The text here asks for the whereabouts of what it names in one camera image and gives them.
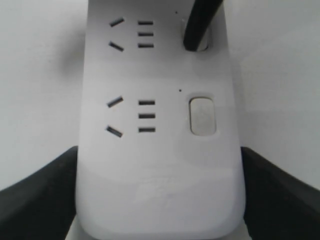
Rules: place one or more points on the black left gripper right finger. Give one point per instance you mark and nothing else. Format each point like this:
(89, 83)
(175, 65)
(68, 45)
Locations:
(278, 205)

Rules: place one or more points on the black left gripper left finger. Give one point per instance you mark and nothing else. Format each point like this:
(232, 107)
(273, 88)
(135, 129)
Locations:
(41, 206)

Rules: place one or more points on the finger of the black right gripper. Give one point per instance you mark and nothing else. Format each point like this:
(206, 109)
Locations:
(200, 17)

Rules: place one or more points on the white five-outlet power strip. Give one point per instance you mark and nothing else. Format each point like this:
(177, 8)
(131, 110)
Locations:
(158, 154)

